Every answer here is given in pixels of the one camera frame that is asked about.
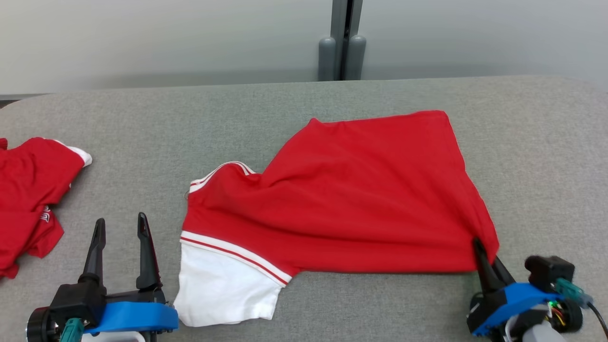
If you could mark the red jersey with white sleeve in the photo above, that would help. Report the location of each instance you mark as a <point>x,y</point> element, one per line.
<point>356,199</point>

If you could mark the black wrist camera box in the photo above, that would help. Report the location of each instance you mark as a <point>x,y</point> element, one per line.
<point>76,301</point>
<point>546,270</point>

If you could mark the grey partition post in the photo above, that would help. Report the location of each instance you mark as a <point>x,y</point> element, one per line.
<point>327,57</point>
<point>356,57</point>

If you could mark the grey fabric table cover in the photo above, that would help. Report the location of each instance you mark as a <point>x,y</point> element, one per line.
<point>142,118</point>

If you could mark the red garment with white trim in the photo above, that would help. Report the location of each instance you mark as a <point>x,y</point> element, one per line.
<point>28,190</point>

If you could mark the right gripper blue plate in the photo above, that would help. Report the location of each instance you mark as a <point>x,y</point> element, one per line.
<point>513,297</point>

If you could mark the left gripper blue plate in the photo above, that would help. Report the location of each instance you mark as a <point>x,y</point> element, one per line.
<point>133,316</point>

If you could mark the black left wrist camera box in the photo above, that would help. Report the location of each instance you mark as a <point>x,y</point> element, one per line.
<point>76,301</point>

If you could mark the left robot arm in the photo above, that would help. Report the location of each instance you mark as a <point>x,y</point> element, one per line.
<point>40,327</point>

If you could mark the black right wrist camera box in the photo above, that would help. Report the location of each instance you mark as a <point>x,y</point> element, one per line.
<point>546,270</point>

